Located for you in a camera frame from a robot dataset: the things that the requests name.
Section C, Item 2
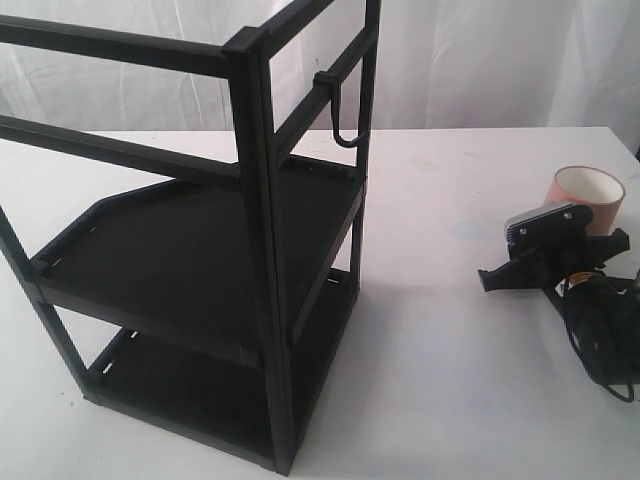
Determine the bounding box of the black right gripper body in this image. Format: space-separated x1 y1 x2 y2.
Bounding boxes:
478 229 629 292

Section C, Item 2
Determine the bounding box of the pink ceramic mug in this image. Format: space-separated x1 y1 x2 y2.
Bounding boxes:
544 166 626 236

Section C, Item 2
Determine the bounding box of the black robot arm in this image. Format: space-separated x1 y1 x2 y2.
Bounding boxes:
479 229 639 402

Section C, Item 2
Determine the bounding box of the white backdrop curtain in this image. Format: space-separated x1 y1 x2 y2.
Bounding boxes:
1 1 639 149

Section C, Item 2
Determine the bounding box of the black rack hook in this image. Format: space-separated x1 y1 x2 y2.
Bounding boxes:
313 71 368 149

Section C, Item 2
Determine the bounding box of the black metal shelf rack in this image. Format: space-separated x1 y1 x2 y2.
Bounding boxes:
1 1 381 475

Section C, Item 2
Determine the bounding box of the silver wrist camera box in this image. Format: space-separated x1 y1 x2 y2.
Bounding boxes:
505 201 593 247

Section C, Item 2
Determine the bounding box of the black cable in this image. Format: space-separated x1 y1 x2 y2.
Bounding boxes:
554 279 640 404

